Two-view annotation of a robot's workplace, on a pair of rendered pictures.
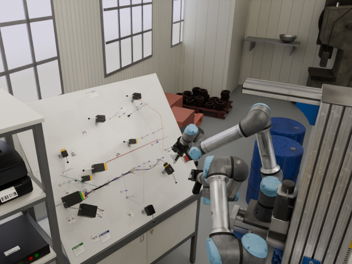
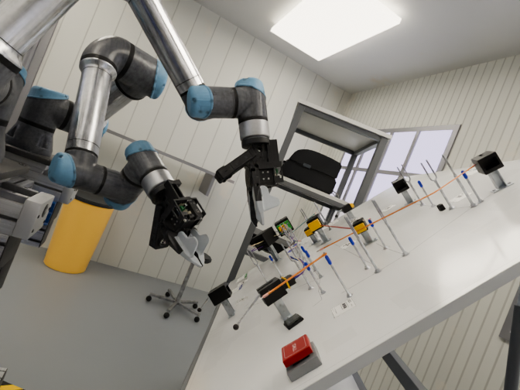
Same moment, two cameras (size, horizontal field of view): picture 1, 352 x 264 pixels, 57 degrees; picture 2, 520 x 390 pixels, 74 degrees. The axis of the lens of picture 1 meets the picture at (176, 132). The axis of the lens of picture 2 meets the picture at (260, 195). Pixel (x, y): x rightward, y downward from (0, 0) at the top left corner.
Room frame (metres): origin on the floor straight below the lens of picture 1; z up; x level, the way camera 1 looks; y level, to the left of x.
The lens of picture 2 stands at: (2.54, -0.60, 1.32)
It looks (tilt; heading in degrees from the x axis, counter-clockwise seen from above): 0 degrees down; 137
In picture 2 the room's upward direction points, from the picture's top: 22 degrees clockwise
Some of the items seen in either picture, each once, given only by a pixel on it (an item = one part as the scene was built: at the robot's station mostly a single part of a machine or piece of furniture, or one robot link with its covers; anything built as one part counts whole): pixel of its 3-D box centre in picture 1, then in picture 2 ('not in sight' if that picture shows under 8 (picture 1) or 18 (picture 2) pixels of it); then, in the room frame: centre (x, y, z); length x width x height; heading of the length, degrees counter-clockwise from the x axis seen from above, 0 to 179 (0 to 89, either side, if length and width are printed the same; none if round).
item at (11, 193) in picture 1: (7, 194); not in sight; (1.16, 0.74, 1.53); 0.07 x 0.05 x 0.03; 138
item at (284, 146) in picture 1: (275, 162); not in sight; (3.39, -1.23, 0.40); 1.08 x 0.66 x 0.80; 145
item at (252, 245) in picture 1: (251, 251); (46, 106); (1.07, -0.36, 1.33); 0.13 x 0.12 x 0.14; 92
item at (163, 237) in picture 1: (173, 229); not in sight; (1.98, -0.01, 0.60); 0.55 x 0.03 x 0.39; 136
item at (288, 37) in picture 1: (287, 39); not in sight; (6.99, -2.25, 1.26); 0.36 x 0.36 x 0.13
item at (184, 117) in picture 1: (172, 117); not in sight; (5.03, 0.08, 0.22); 1.18 x 0.81 x 0.44; 158
